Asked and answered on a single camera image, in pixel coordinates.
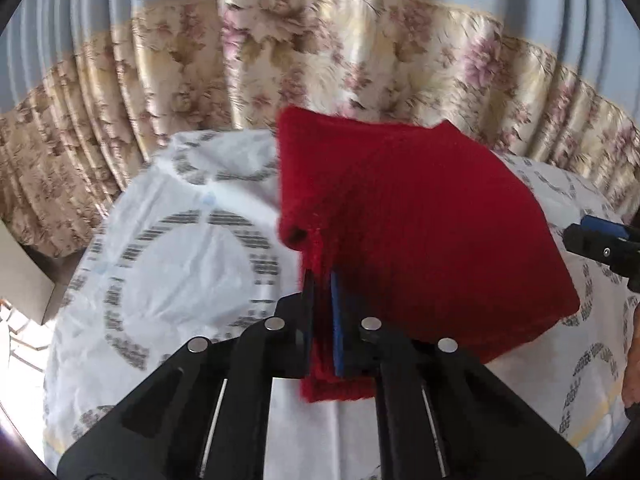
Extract blue floral curtain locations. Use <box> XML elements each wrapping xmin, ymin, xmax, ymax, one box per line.
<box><xmin>0</xmin><ymin>0</ymin><xmax>640</xmax><ymax>260</ymax></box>

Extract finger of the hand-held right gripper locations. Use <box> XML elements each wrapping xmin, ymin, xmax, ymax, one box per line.
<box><xmin>562</xmin><ymin>214</ymin><xmax>640</xmax><ymax>293</ymax></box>

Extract person's right forearm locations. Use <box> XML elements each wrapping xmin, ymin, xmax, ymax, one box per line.
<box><xmin>621</xmin><ymin>297</ymin><xmax>640</xmax><ymax>413</ymax></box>

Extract white printed bed sheet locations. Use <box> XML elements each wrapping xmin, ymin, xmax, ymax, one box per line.
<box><xmin>42</xmin><ymin>129</ymin><xmax>640</xmax><ymax>480</ymax></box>

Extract beige cardboard box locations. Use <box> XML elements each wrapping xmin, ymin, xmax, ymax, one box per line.
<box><xmin>0</xmin><ymin>220</ymin><xmax>69</xmax><ymax>326</ymax></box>

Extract red knitted sweater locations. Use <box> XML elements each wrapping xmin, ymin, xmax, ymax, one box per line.
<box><xmin>275</xmin><ymin>105</ymin><xmax>582</xmax><ymax>404</ymax></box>

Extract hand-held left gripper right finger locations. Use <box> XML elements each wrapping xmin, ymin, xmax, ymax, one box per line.
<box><xmin>329</xmin><ymin>270</ymin><xmax>587</xmax><ymax>480</ymax></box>

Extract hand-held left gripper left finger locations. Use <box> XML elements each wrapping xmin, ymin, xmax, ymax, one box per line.
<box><xmin>57</xmin><ymin>269</ymin><xmax>317</xmax><ymax>480</ymax></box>

